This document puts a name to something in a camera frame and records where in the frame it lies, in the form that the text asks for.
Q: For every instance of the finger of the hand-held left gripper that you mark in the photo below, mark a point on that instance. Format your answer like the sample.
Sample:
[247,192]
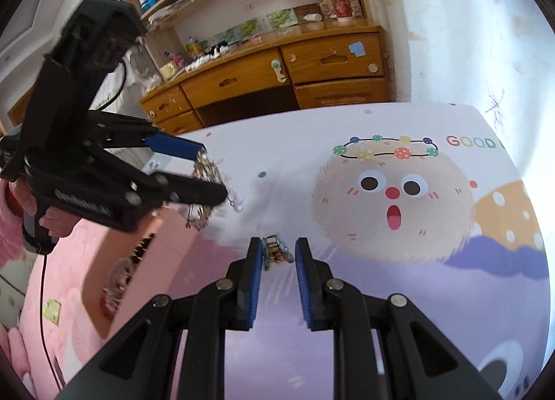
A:
[173,146]
[195,192]

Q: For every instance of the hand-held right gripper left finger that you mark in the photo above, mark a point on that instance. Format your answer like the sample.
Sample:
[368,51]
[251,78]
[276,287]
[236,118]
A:
[256,287]

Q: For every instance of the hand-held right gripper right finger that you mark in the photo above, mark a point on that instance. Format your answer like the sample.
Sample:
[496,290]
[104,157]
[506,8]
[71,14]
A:
[305,287]

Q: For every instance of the small gold jewelry clip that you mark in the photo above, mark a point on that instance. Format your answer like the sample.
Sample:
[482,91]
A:
[277,250]

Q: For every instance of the pink plastic storage box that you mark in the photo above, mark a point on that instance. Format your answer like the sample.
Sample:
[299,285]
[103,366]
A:
[151,278]

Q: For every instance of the person's left forearm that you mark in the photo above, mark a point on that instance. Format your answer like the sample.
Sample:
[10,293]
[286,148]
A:
[8,235]

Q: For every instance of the person's left hand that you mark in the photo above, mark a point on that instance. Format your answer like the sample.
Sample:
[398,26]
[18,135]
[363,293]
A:
[26,198]

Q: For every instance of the cartoon printed tablecloth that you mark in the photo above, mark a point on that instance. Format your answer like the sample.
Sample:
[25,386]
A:
[390,296]

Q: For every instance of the pastel drawer hook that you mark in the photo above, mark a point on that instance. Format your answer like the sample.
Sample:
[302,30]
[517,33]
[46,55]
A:
[277,70]

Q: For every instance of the pink bed sheet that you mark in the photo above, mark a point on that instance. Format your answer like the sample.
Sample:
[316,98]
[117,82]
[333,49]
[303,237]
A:
[65,278]

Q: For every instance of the wooden desk with drawers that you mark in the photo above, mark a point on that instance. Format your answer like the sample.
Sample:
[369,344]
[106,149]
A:
[329,57]

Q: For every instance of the small white bottle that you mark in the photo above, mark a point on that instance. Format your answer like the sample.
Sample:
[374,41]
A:
[312,17]

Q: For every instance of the red patterned paper cup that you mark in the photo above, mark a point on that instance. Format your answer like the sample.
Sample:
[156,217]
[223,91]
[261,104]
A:
[342,1]

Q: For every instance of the white floral curtain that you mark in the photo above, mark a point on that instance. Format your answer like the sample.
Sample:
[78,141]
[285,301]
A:
[455,36]

